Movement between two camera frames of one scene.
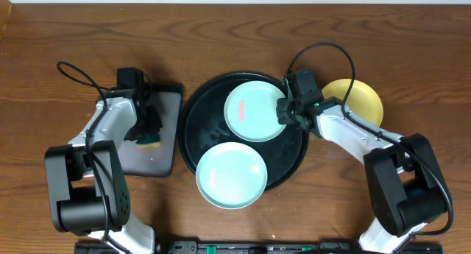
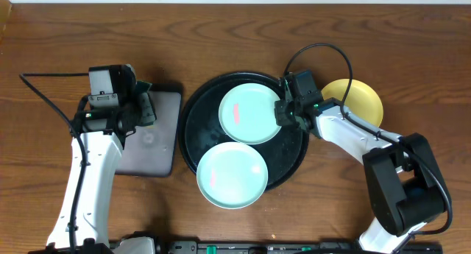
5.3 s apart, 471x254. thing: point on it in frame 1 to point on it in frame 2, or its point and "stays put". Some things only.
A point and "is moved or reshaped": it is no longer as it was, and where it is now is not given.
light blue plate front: [231, 175] stays put
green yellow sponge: [151, 141] is moved or reshaped
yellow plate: [360, 99] stays put
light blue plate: [251, 111] is moved or reshaped
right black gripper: [282, 118] stays put
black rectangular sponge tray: [160, 160] stays put
